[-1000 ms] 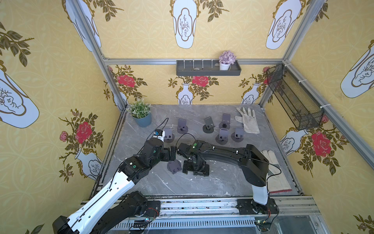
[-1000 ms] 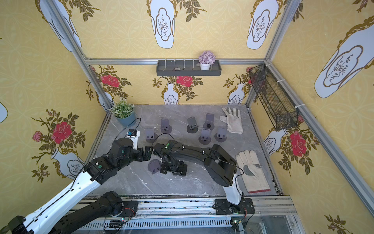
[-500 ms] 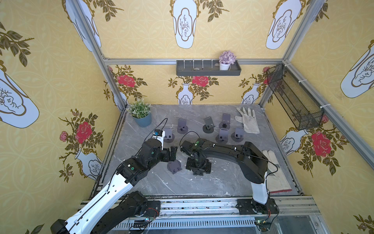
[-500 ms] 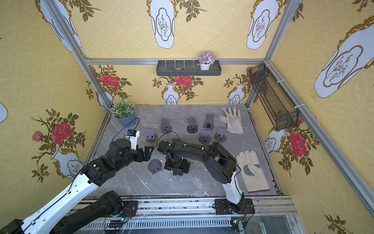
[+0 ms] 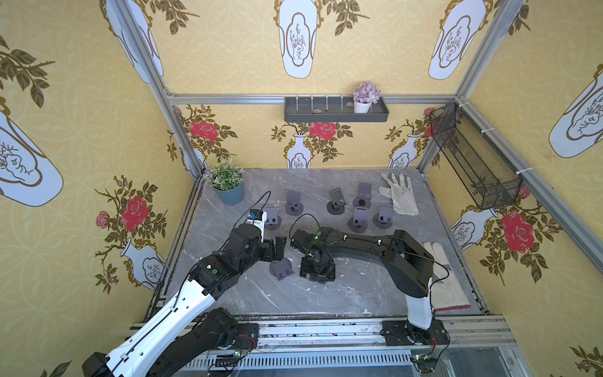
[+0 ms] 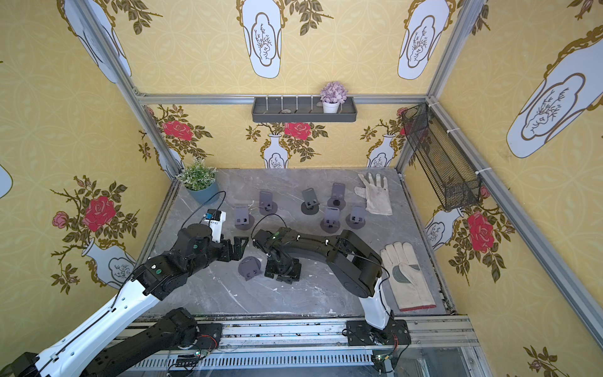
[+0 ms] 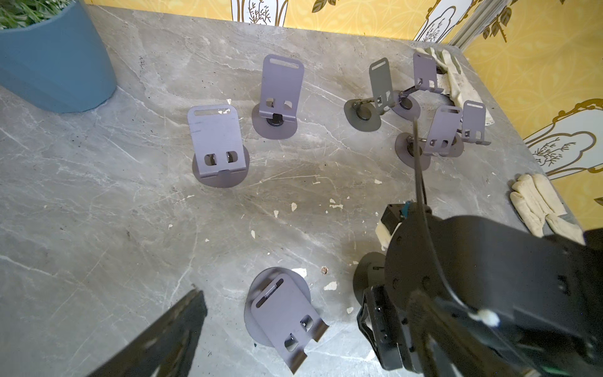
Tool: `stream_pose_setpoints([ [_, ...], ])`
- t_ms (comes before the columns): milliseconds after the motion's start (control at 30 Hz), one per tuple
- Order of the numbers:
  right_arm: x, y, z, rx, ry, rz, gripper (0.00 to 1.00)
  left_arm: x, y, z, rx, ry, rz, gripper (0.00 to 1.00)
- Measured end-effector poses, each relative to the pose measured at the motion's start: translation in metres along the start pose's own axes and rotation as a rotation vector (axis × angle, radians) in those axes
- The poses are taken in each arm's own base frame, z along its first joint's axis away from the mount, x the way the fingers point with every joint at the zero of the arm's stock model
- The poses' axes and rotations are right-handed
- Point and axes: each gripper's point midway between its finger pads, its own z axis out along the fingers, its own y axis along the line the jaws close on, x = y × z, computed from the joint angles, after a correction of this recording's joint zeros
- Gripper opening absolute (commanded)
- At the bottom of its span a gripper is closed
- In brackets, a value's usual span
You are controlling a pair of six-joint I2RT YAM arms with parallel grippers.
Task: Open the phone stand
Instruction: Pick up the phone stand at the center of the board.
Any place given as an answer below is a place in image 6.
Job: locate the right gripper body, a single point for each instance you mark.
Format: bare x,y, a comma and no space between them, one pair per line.
281,269

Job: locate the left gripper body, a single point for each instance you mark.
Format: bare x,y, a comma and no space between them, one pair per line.
230,247

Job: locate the black phone stand front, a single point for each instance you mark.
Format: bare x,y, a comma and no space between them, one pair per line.
285,279

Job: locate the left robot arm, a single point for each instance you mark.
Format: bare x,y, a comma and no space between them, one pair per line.
150,283

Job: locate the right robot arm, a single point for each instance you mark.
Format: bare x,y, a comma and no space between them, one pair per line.
353,262

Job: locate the purple phone stand front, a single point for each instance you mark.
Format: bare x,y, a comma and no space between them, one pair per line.
250,267

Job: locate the green plant blue pot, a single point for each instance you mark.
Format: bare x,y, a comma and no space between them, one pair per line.
201,181

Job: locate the grey work glove back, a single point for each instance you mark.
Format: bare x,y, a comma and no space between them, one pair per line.
376,193

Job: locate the cream leather work glove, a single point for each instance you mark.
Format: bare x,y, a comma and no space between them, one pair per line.
407,281

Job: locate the purple flower white pot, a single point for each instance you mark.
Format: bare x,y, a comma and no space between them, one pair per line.
333,95

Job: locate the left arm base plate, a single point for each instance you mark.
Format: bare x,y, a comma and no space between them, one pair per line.
208,336

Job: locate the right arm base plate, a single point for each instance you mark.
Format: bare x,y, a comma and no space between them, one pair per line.
360,333

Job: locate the grey wall shelf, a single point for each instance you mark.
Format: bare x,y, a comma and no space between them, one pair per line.
300,109

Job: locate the aluminium frame rail front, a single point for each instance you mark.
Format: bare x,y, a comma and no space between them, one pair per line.
440,346

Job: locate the black wire mesh basket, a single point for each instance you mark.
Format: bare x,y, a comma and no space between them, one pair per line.
449,172

